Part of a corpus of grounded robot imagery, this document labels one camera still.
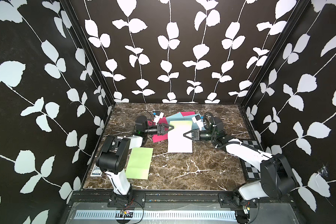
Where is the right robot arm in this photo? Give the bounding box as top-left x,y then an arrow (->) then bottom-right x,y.
183,113 -> 298,205

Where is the small circuit board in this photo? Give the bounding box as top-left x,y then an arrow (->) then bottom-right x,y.
116,210 -> 134,220

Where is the white perforated rail strip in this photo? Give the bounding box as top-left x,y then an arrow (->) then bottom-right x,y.
74,210 -> 236,222

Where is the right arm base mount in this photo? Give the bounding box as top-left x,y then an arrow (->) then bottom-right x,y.
218,191 -> 258,210

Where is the right light blue paper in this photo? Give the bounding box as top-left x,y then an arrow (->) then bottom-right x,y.
183,114 -> 205,131

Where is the left light blue paper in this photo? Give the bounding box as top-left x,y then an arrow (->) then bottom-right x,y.
166,112 -> 184,124

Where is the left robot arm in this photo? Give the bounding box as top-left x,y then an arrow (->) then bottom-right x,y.
96,112 -> 174,200

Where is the checkerboard calibration plate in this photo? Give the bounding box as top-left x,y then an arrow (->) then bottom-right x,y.
240,139 -> 269,180

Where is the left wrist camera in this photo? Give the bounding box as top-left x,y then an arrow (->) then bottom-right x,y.
153,111 -> 164,123

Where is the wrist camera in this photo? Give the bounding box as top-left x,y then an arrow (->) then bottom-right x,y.
192,114 -> 204,131
153,111 -> 164,123

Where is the light blue paper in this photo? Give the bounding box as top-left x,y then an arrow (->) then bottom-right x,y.
183,114 -> 205,131
166,112 -> 184,124

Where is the small magenta paper sheet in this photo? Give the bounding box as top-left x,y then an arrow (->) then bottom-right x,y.
181,112 -> 196,117

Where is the green paper sheet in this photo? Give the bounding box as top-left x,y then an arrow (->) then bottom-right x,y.
168,120 -> 193,153
126,147 -> 153,180

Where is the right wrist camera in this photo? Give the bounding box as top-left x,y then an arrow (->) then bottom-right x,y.
192,114 -> 204,131

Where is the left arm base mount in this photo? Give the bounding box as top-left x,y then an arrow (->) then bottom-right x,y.
107,191 -> 146,209

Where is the playing card deck box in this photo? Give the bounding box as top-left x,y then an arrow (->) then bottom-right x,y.
90,165 -> 103,177

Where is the large magenta paper sheet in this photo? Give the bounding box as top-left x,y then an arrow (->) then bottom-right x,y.
147,117 -> 169,142

